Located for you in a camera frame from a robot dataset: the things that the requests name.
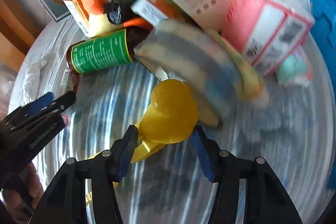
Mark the brown white small box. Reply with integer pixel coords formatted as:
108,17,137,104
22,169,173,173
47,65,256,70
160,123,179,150
131,0,191,27

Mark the brown bottle green label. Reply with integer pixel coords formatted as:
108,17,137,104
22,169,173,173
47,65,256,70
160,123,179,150
66,26,150,75

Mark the yellow blue fabric pouch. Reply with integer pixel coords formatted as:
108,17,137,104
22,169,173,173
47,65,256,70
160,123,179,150
134,19,269,127

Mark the pastel packaged item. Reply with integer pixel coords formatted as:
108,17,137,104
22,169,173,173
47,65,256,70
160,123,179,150
276,45,313,88

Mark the white crumpled cloth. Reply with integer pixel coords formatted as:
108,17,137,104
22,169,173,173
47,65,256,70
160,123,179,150
23,58,48,103

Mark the left human hand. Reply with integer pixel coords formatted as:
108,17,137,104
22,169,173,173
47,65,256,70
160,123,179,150
1,162,44,223

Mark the blue plastic crate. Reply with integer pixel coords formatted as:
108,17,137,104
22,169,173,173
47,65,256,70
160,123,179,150
305,0,336,191

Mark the black crumpled object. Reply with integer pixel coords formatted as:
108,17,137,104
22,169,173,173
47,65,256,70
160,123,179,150
104,0,137,25

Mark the small red white tube box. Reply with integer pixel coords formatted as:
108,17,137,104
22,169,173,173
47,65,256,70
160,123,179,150
58,69,81,96

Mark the small pink tissue pack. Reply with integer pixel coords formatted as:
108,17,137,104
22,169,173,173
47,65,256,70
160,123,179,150
222,0,314,76

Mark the yellow plastic clamp scoop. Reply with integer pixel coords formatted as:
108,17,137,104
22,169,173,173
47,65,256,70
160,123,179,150
85,78,200,208

